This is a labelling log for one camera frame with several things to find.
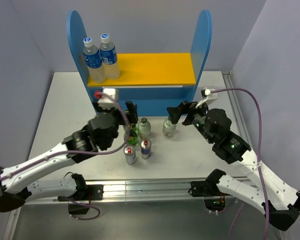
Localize clear Chang soda bottle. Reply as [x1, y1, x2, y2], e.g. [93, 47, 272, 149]
[162, 116, 177, 138]
[137, 117, 151, 139]

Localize aluminium right side rail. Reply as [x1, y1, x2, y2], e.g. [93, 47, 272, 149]
[221, 71, 253, 147]

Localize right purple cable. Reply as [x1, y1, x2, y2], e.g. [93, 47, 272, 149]
[209, 87, 270, 240]

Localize green Perrier bottle front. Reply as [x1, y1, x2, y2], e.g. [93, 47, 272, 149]
[123, 125, 138, 147]

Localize blue and yellow wooden shelf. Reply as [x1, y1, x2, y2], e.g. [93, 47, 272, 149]
[66, 9, 213, 116]

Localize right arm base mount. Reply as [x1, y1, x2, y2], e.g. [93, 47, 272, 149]
[188, 180, 238, 215]

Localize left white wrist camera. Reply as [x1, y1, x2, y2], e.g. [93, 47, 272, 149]
[94, 88, 119, 109]

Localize right plastic water bottle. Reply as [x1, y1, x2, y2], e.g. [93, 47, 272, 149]
[99, 33, 121, 80]

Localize purple cable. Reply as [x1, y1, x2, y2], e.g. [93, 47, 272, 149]
[209, 87, 270, 240]
[0, 91, 135, 187]

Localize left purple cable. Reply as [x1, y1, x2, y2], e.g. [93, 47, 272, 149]
[0, 91, 135, 187]

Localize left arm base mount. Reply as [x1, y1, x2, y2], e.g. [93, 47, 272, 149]
[57, 184, 104, 221]

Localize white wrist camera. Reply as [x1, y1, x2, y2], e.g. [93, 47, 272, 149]
[94, 88, 119, 109]
[195, 87, 218, 109]

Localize plastic water bottle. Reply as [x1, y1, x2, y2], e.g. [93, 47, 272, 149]
[99, 33, 121, 80]
[82, 37, 106, 84]

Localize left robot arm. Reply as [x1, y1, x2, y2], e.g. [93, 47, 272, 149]
[0, 101, 138, 213]

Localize silver Red Bull can left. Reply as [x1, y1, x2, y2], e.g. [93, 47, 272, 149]
[123, 144, 137, 165]

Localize aluminium front rail frame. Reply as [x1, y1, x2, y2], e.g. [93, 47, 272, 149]
[2, 174, 286, 240]

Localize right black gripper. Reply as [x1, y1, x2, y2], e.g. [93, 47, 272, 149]
[166, 98, 215, 144]

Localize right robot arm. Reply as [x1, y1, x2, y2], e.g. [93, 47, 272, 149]
[167, 101, 300, 231]

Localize blue Red Bull can right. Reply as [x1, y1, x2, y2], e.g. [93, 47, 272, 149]
[140, 139, 152, 159]

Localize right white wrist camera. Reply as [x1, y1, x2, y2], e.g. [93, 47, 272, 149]
[195, 87, 218, 109]

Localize green perrier bottle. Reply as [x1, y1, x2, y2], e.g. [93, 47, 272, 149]
[125, 110, 139, 134]
[123, 125, 138, 147]

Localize left plastic water bottle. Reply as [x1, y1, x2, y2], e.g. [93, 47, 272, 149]
[82, 37, 106, 84]

